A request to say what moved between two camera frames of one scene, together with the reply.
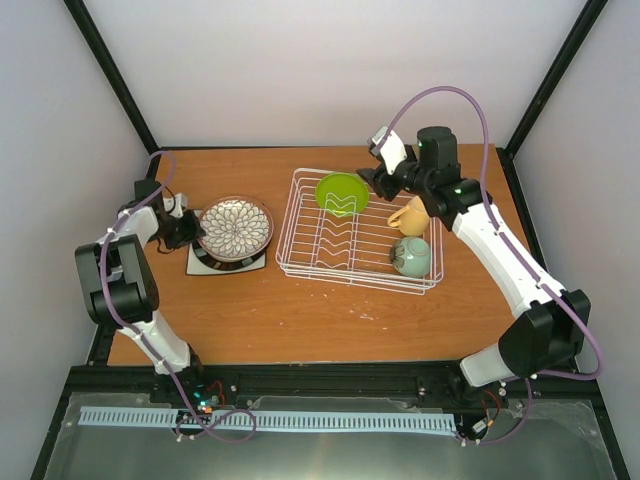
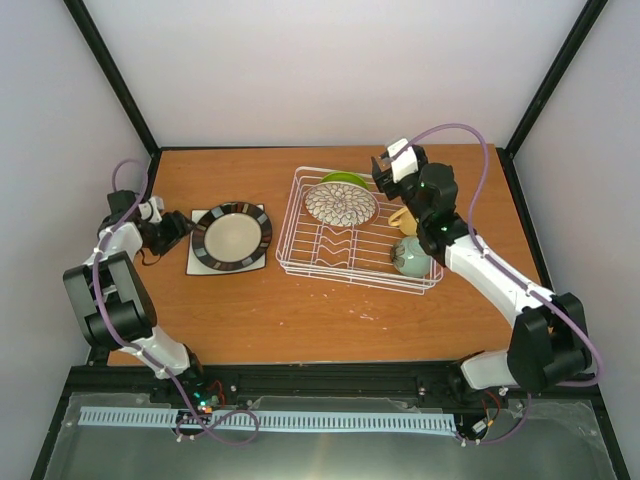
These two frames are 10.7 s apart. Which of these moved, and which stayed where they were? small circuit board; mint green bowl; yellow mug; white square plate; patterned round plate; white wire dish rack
Moved: patterned round plate; white square plate
Stayed: mint green bowl; yellow mug; white wire dish rack; small circuit board
